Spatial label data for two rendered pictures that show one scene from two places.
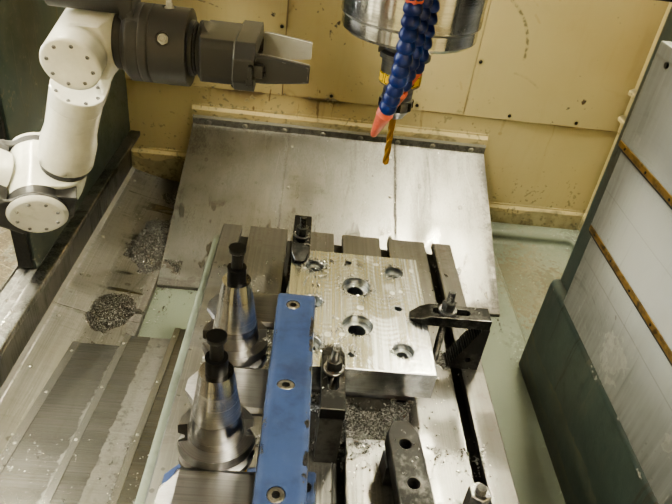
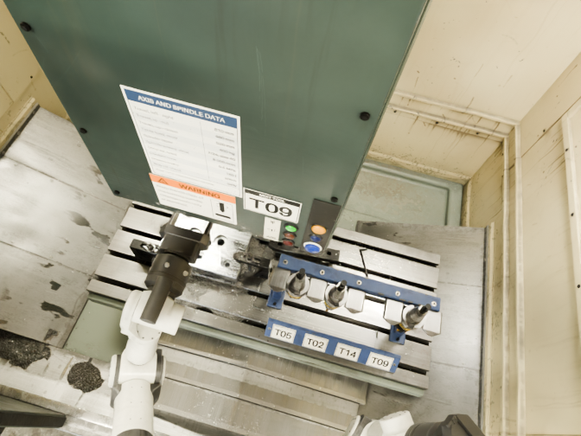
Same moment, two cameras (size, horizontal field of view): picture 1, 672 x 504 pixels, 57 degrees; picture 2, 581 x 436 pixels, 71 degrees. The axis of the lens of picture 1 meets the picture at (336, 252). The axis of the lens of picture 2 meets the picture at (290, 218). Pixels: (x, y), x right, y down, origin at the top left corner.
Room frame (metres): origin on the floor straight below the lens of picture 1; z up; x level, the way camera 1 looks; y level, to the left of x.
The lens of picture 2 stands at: (0.42, 0.47, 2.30)
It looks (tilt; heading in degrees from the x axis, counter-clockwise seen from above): 62 degrees down; 280
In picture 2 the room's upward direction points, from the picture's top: 11 degrees clockwise
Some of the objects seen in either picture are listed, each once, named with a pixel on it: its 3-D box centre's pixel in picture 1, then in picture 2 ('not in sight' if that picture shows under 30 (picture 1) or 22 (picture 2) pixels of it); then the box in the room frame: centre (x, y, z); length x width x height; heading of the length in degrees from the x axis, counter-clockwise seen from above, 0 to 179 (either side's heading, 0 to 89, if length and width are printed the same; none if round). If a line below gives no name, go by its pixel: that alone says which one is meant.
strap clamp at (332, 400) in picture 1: (330, 390); (252, 262); (0.60, -0.02, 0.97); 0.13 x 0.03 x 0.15; 4
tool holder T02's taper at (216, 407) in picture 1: (216, 401); (338, 291); (0.32, 0.08, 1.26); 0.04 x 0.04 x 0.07
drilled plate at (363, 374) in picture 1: (354, 316); (207, 240); (0.78, -0.05, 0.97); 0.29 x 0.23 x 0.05; 4
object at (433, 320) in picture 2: not in sight; (431, 323); (0.04, 0.05, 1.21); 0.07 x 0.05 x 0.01; 94
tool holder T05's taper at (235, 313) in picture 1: (235, 308); (299, 279); (0.43, 0.08, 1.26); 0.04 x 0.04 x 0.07
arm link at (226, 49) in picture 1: (207, 48); (177, 254); (0.71, 0.18, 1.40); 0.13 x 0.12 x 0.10; 5
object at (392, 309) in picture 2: not in sight; (392, 312); (0.15, 0.06, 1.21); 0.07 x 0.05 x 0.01; 94
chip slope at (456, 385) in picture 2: not in sight; (381, 311); (0.08, -0.09, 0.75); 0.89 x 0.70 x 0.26; 94
